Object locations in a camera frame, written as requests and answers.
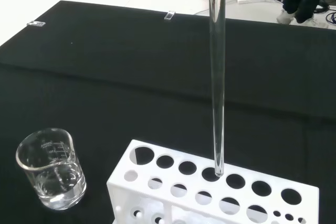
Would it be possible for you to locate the white test tube rack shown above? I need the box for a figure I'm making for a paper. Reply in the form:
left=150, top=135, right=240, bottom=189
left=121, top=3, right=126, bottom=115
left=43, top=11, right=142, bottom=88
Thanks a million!
left=106, top=139, right=321, bottom=224

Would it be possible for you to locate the white power strip cord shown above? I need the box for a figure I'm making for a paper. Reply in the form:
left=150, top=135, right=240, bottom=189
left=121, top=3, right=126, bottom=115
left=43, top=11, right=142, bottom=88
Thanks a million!
left=193, top=0, right=237, bottom=16

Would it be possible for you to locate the black bench cloth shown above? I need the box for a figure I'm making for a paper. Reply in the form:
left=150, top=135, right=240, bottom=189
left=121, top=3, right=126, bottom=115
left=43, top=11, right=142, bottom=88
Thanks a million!
left=0, top=0, right=336, bottom=224

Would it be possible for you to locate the small clear glass beaker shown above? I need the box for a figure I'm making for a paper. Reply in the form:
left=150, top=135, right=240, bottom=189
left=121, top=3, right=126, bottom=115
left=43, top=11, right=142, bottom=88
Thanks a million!
left=15, top=127, right=88, bottom=211

